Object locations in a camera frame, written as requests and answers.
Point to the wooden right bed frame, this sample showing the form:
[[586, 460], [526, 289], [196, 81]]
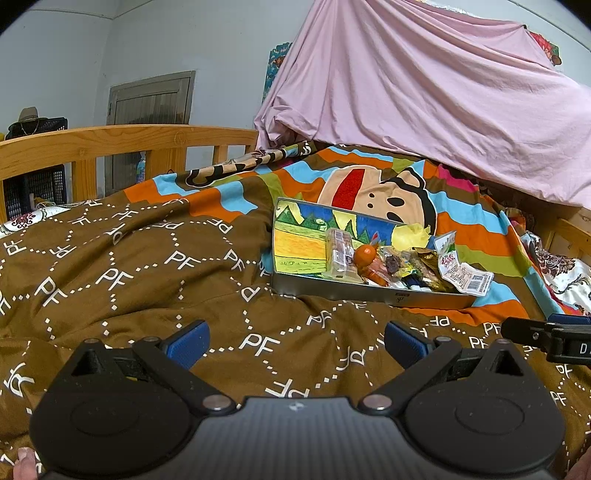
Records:
[[564, 230]]

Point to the colourful cartoon monkey blanket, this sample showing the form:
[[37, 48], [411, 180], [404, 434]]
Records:
[[180, 247]]

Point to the beige hat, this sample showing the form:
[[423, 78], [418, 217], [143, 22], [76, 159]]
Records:
[[28, 114]]

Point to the dark snack clear wrapper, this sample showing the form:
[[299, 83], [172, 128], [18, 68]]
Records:
[[392, 260]]

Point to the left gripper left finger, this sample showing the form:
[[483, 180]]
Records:
[[169, 362]]

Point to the orange snack clear pouch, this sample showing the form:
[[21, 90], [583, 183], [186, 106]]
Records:
[[377, 272]]

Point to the pink draped sheet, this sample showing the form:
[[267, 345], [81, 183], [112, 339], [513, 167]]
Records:
[[475, 94]]

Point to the gold foil snack pouch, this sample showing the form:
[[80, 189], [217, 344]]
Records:
[[430, 257]]

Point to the yellow green biscuit packet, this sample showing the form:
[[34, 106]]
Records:
[[403, 263]]

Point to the grey door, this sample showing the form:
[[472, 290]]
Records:
[[164, 99]]

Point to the black plastic crate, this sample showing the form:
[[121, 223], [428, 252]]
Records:
[[48, 186]]

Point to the floral white quilt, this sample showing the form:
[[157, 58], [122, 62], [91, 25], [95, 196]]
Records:
[[567, 279]]

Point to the nut bar clear wrapper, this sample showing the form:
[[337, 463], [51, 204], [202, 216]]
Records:
[[339, 265]]

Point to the small orange mandarin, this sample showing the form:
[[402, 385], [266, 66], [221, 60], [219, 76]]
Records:
[[364, 256]]

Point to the metal tray with dinosaur drawing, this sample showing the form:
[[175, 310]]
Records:
[[298, 252]]

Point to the person left hand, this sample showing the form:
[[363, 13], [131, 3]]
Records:
[[25, 465]]

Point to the blue white snack packet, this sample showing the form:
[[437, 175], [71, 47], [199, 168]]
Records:
[[413, 281]]

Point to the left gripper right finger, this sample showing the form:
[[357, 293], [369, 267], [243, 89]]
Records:
[[426, 363]]

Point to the white snack pouch with barcode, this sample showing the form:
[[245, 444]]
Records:
[[465, 278]]

